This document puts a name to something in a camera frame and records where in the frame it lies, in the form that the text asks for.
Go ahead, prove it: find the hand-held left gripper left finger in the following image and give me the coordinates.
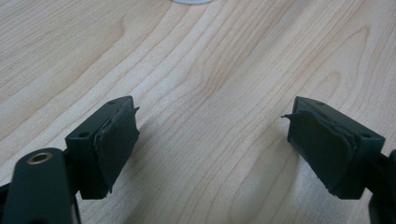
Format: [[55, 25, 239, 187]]
[[64, 95, 141, 201]]

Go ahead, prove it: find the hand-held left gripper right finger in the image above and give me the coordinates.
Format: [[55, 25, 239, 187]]
[[280, 95, 387, 201]]

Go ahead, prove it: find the clear plastic storage box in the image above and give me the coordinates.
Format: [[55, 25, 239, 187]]
[[170, 0, 215, 5]]

